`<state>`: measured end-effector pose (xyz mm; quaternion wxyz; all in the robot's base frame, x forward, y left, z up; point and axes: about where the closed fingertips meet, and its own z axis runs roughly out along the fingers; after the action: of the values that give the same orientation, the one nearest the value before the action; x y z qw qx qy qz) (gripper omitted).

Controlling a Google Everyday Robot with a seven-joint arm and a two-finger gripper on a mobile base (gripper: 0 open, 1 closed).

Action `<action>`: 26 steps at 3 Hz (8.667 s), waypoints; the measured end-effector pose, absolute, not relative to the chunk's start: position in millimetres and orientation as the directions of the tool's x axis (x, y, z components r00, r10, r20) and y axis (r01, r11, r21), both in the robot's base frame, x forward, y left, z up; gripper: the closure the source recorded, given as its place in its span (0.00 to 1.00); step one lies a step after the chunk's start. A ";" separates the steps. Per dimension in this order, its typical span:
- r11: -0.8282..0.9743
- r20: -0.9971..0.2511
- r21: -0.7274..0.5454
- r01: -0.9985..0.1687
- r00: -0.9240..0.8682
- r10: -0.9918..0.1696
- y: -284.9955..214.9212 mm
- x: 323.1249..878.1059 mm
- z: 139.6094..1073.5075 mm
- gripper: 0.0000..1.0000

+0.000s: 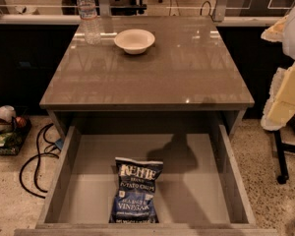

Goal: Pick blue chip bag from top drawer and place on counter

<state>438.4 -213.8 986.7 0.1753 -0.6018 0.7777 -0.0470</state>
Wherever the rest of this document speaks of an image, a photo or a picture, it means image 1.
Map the blue Kettle chip bag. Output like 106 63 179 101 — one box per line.
109 157 163 223

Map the basket of assorted items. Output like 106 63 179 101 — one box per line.
0 105 31 155

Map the black stand with wheel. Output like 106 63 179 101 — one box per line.
272 115 295 185

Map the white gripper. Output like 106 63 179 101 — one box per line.
261 6 295 131

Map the black floor cable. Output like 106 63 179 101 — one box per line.
19 123 61 200

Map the white ceramic bowl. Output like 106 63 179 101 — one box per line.
114 29 155 55

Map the clear plastic water bottle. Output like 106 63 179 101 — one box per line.
77 0 100 45

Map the grey counter cabinet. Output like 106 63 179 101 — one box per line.
40 16 254 134

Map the open grey wooden drawer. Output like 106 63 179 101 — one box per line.
14 125 278 236

